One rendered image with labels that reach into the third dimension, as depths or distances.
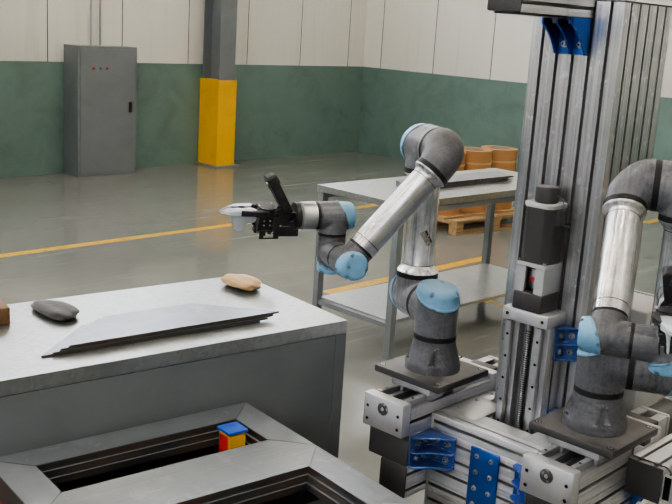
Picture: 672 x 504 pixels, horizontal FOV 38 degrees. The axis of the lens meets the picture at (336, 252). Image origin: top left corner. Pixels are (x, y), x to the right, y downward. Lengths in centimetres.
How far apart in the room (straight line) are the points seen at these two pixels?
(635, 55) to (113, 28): 1015
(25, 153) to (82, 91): 96
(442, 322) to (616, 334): 66
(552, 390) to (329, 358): 74
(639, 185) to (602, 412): 54
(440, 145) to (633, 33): 54
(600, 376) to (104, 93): 997
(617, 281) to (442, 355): 67
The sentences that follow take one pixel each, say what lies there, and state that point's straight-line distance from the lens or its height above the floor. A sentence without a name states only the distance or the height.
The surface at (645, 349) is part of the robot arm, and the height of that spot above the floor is 133.
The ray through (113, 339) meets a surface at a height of 107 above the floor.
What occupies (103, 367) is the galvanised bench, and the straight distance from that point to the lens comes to 261.
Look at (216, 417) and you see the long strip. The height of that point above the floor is 87.
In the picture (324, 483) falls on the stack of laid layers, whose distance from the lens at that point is 244.
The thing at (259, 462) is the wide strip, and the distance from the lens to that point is 248.
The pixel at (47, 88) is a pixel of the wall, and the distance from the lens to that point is 1186.
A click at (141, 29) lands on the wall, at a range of 1252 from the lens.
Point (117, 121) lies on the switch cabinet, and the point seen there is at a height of 63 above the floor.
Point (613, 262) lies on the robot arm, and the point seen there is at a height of 148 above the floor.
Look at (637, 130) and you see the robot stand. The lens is 260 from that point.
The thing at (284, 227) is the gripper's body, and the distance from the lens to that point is 256.
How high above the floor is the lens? 194
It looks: 13 degrees down
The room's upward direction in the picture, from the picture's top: 4 degrees clockwise
